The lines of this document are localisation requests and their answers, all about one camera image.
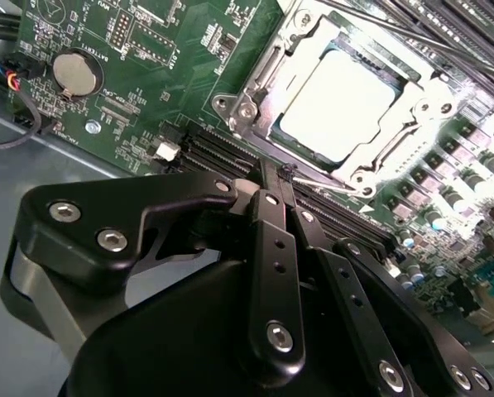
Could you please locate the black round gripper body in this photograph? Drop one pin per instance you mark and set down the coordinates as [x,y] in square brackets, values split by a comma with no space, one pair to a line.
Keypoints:
[180,339]

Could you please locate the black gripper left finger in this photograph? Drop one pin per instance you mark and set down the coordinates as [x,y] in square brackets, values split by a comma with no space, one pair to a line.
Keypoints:
[56,244]

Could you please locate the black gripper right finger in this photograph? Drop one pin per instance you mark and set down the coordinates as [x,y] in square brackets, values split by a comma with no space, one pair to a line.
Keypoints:
[331,260]

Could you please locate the silver CPU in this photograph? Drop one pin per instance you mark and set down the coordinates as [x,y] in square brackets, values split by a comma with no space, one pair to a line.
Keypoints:
[337,103]

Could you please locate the metal socket cover frame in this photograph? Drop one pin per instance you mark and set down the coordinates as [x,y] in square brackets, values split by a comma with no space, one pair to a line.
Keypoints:
[435,89]

